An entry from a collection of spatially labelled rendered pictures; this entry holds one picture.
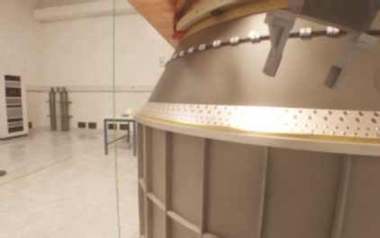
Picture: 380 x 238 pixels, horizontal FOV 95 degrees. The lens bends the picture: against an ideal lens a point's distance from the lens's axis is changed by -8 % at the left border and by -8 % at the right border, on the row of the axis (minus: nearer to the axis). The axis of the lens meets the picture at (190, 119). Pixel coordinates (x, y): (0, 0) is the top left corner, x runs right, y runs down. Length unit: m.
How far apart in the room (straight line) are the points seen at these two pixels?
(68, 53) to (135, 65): 2.77
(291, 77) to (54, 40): 8.87
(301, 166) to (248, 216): 0.23
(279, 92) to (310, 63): 0.13
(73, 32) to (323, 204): 8.53
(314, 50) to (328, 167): 0.36
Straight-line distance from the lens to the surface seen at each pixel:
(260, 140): 0.53
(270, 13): 0.35
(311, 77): 0.66
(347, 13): 0.39
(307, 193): 0.62
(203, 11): 1.02
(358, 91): 0.68
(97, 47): 7.85
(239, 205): 0.66
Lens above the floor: 1.25
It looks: 6 degrees down
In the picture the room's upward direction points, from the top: 1 degrees clockwise
